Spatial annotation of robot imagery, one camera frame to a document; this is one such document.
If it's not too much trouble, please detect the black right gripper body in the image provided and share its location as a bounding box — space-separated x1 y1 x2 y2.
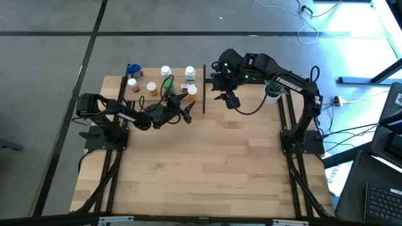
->
212 72 240 95

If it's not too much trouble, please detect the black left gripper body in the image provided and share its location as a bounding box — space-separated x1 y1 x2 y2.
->
149 102 182 128

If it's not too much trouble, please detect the green-capped medicine bottle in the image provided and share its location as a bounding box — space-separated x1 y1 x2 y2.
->
163 78 175 94

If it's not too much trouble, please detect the white medicine bottle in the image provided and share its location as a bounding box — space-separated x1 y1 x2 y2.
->
160 65 173 79
184 65 196 82

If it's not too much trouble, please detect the blue-capped medicine bottle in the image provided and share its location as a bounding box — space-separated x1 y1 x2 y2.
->
127 63 144 81

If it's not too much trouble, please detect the wooden shelf board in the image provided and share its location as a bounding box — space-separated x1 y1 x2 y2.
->
124 67 205 102

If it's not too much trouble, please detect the white plant pot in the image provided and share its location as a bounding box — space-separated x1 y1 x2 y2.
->
260 89 281 105

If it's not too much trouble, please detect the green succulent plant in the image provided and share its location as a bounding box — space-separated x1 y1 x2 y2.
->
265 80 289 97

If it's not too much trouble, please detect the black table leg bar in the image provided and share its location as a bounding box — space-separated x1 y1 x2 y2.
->
322 141 374 170

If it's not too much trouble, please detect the black floor stand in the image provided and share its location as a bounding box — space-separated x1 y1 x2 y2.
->
338 58 402 86

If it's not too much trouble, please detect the white printed paper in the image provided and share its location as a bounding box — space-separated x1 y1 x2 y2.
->
325 161 354 197

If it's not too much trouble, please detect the dark grey laptop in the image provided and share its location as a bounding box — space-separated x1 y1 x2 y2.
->
372 82 402 169

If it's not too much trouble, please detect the black laptop with keyboard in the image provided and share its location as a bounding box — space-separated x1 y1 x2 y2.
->
335 150 402 226

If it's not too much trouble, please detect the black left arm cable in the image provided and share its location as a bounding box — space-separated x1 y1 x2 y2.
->
138 74 176 124

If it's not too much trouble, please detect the black metal shelf frame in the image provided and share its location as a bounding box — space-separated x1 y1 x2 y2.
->
124 63 207 115

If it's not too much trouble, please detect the short black bracket rail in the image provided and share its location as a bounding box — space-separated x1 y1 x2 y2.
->
205 71 267 84

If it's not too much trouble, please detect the black frame rail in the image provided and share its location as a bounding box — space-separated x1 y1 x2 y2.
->
106 100 133 217
93 76 126 217
278 93 299 218
285 89 315 218

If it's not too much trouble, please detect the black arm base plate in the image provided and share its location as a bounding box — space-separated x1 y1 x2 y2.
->
280 127 325 155
78 125 130 151

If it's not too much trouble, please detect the white floor cable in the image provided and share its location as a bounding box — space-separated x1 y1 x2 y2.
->
253 0 320 45

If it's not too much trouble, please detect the long black frame crossbar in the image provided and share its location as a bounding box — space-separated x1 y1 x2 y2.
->
0 213 402 226

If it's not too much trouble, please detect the black diagonal frame brace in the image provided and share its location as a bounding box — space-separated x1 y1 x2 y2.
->
74 153 122 216
288 163 334 218

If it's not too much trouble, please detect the black floor cable with plug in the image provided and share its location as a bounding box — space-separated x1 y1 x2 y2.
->
296 0 344 19

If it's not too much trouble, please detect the silver aluminium bracket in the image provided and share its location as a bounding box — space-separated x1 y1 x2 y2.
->
272 218 310 226
99 215 134 223

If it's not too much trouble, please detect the black power cable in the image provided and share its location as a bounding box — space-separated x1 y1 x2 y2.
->
322 122 381 139

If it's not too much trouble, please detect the yellow cable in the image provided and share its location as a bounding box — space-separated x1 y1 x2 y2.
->
344 90 391 104

